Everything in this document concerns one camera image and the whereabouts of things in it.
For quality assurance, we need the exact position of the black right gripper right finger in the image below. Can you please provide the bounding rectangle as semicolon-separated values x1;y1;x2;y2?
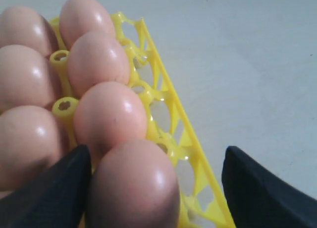
221;146;317;228

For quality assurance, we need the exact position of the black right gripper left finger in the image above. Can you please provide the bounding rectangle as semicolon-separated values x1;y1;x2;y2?
0;145;92;228

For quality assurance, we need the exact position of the yellow plastic egg tray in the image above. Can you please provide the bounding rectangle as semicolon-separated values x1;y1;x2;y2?
47;11;237;228

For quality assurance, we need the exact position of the brown egg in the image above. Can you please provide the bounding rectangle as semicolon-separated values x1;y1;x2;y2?
0;45;62;112
0;106;69;191
85;139;180;228
67;31;130;98
59;0;116;49
73;82;148;165

